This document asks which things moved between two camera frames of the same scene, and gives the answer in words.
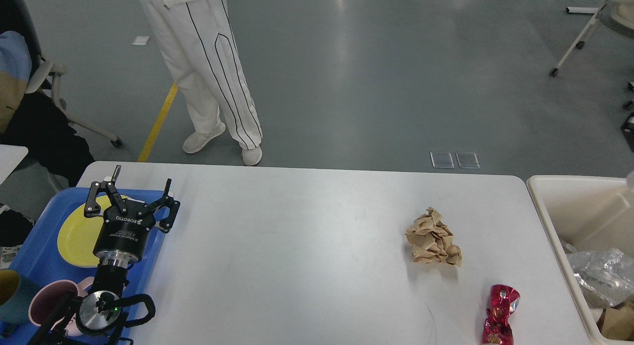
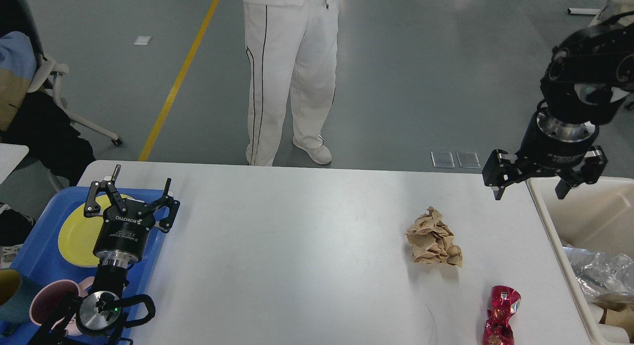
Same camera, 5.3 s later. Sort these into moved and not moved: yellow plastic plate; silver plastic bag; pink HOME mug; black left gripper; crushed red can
Moved: silver plastic bag
Not moved: pink HOME mug; crushed red can; yellow plastic plate; black left gripper
